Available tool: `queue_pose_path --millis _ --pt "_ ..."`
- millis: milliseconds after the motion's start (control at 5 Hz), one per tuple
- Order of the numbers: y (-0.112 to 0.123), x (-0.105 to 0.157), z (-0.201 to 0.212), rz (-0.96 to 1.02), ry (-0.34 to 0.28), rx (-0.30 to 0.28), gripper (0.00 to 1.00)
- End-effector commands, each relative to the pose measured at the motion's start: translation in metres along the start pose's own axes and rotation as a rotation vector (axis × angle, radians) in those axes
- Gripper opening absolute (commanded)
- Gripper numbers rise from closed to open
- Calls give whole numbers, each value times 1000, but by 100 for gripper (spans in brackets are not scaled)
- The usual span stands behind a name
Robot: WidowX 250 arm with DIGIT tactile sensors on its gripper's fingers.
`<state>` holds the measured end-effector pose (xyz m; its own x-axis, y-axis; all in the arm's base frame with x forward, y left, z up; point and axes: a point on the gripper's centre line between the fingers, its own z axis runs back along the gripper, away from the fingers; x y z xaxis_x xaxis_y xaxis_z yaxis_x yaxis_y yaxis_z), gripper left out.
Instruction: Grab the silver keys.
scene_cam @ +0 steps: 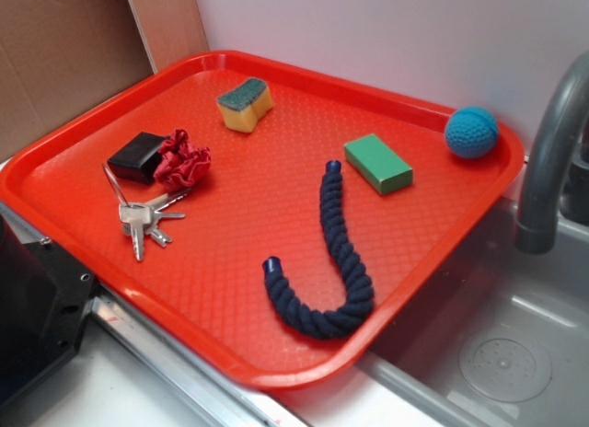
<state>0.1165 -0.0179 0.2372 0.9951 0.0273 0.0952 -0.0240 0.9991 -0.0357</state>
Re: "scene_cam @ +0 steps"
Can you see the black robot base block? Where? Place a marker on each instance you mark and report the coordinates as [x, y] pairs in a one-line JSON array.
[[46, 296]]

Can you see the blue dimpled ball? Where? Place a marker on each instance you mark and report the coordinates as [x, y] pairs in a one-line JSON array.
[[471, 132]]

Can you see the grey toy faucet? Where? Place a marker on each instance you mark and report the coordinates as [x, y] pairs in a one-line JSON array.
[[556, 176]]

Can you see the black binder clip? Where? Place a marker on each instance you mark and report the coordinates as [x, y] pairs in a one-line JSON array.
[[136, 161]]

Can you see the grey plastic sink basin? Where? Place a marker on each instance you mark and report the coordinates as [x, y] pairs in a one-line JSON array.
[[495, 337]]

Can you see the red plastic tray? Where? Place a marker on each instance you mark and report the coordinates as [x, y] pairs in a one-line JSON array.
[[259, 199]]

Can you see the yellow green sponge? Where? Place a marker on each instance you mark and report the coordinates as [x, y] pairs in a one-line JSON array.
[[243, 106]]

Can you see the silver key bunch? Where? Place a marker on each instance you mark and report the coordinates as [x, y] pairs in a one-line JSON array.
[[140, 219]]

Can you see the brown cardboard panel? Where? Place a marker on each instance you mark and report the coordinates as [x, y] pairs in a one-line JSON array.
[[61, 58]]

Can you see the red fabric scrunchie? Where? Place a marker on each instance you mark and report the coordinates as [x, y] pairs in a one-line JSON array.
[[182, 163]]

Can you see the green rectangular block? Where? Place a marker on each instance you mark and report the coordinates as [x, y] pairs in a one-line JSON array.
[[382, 168]]

